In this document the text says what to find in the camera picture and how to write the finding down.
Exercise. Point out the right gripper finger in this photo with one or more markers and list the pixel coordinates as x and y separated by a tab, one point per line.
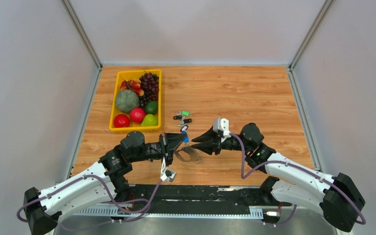
207	136
206	147

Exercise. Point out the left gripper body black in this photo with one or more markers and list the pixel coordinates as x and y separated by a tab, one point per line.
166	153

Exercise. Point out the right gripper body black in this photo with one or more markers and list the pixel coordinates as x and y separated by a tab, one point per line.
231	144

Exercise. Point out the clear keyring holder with rings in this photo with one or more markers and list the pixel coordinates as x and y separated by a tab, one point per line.
188	154

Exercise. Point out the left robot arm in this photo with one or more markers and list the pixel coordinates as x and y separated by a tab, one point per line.
103	181

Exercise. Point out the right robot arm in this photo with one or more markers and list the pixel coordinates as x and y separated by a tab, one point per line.
336	198

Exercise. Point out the yellow green fruit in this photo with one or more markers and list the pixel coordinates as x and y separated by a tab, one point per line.
150	120

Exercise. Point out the green lime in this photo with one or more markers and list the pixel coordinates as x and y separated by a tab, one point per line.
151	107

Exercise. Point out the red apple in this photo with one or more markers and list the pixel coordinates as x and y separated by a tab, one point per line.
137	115

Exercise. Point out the red tomato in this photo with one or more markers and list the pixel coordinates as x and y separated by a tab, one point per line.
121	121

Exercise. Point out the green melon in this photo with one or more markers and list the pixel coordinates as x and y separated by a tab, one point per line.
126	101

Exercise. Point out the purple grape bunch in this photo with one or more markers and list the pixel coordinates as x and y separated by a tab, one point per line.
150	87

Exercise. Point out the red peaches cluster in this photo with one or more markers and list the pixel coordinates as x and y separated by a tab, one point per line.
133	85

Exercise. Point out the yellow plastic bin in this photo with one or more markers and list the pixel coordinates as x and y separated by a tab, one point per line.
135	75

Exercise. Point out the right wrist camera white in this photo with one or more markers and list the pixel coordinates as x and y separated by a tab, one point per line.
221	127

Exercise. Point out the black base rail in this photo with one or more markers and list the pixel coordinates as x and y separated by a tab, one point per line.
219	200

